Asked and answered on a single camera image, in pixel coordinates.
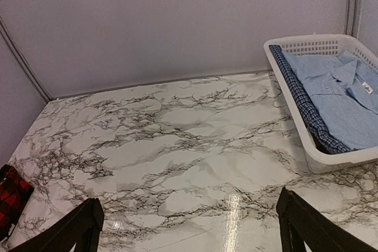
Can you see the blue white checked shirt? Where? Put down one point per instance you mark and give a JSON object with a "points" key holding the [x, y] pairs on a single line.
{"points": [[307, 109]]}

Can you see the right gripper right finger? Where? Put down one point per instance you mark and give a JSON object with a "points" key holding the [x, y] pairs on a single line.
{"points": [[302, 226]]}

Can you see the aluminium table edge rail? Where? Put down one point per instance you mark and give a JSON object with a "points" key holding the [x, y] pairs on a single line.
{"points": [[173, 83]]}

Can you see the right aluminium corner post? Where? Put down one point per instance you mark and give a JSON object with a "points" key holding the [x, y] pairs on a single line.
{"points": [[352, 17]]}

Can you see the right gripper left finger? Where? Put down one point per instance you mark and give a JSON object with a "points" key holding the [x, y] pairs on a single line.
{"points": [[79, 230]]}

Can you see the light blue shirt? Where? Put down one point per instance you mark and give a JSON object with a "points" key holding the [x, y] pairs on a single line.
{"points": [[343, 88]]}

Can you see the aluminium corner post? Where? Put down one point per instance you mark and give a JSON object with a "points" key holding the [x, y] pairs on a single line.
{"points": [[23, 63], [352, 17]]}

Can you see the left aluminium corner post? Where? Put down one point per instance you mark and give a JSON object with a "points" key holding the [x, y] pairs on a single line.
{"points": [[23, 63]]}

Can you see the white plastic basket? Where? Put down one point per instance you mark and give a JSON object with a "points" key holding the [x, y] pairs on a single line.
{"points": [[317, 161]]}

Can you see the red black plaid shirt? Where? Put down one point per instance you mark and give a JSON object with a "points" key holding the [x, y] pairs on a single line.
{"points": [[15, 193]]}

